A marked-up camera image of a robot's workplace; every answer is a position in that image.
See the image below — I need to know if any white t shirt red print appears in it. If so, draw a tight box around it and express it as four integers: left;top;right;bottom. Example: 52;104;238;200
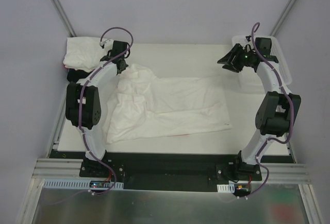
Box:
103;64;232;144

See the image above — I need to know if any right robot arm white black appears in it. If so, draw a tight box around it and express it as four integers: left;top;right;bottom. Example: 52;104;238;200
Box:
218;37;301;180

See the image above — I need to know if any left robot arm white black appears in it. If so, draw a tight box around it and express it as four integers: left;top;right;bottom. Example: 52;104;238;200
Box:
65;40;131;177

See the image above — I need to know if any white plastic basket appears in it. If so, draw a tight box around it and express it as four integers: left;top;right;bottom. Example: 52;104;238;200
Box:
232;35;292;93

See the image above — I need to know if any folded white t shirt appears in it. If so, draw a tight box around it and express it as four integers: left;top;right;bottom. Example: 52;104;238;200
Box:
63;37;109;72

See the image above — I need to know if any folded black t shirt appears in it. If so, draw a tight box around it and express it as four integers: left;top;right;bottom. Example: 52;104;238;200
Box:
67;69;90;83

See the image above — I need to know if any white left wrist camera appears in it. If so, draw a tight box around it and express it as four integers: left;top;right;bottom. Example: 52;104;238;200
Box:
99;39;114;50

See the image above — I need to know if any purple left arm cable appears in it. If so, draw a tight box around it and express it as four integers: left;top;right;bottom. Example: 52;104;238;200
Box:
78;27;135;183

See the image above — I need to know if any aluminium frame post right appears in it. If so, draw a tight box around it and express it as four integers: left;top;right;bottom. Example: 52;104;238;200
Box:
270;0;298;37

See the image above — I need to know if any aluminium frame post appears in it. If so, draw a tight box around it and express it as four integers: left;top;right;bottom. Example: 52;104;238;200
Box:
270;0;298;37
50;0;76;38

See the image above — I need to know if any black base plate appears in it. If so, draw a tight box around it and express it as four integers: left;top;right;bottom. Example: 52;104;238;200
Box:
79;152;262;192

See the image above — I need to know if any aluminium frame post left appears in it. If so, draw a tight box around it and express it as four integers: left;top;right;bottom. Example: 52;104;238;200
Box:
50;0;76;38

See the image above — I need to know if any aluminium side rail right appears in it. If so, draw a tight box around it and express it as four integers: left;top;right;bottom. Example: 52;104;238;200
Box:
286;142;296;163

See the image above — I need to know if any white slotted cable duct right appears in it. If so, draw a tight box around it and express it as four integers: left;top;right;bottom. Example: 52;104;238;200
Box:
217;183;251;194

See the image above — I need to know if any white slotted cable duct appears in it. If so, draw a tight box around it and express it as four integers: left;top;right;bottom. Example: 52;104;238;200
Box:
43;179;124;191
217;183;251;194

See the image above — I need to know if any aluminium front rail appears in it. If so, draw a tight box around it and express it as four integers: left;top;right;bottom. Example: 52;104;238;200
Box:
32;159;311;184

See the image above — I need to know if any white slotted cable duct left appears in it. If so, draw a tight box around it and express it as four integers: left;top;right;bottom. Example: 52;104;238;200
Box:
43;179;124;191

